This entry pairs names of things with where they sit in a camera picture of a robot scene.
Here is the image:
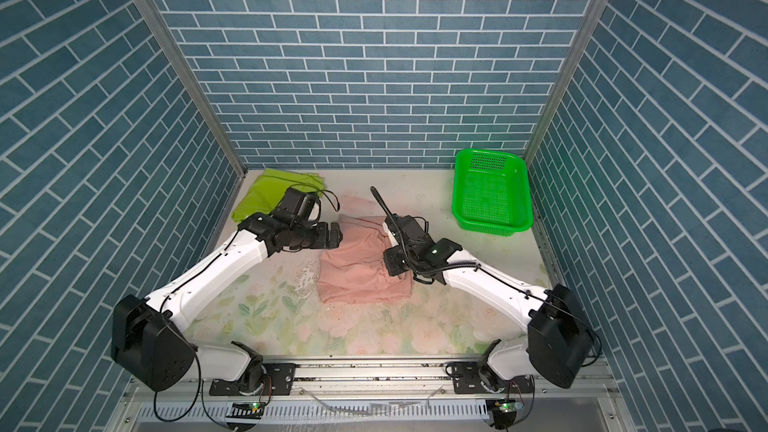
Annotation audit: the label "lime green shorts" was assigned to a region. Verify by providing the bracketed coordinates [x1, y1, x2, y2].
[231, 169, 325, 224]

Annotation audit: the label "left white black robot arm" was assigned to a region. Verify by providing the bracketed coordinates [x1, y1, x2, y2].
[111, 213, 343, 395]

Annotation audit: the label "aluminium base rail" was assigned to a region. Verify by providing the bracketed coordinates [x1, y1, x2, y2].
[119, 355, 625, 404]

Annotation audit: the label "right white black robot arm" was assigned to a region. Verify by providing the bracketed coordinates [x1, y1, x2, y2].
[384, 239, 598, 390]

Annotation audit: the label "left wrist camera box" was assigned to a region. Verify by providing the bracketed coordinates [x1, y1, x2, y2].
[272, 187, 320, 223]

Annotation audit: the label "aluminium corner post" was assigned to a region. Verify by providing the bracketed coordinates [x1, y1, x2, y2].
[132, 0, 247, 178]
[523, 0, 609, 165]

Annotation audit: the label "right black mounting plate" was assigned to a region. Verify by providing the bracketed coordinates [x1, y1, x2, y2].
[444, 361, 535, 394]

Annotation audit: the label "left aluminium corner post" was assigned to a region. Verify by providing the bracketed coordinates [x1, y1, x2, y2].
[132, 0, 247, 178]

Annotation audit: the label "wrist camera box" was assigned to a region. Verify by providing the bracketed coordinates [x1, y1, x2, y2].
[385, 214, 428, 247]
[272, 187, 320, 223]

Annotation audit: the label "black mounting plate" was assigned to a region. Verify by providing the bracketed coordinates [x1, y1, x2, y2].
[444, 361, 535, 394]
[209, 363, 296, 397]

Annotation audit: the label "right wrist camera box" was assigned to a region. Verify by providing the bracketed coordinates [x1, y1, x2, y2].
[385, 214, 428, 247]

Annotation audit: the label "right aluminium corner post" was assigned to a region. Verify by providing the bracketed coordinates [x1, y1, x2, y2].
[523, 0, 609, 165]

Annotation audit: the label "pink shorts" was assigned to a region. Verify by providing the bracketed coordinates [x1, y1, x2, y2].
[317, 215, 413, 304]

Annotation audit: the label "green plastic basket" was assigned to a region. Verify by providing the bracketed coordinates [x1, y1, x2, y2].
[452, 149, 534, 237]

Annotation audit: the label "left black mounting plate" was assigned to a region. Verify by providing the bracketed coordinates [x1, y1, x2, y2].
[209, 363, 296, 397]

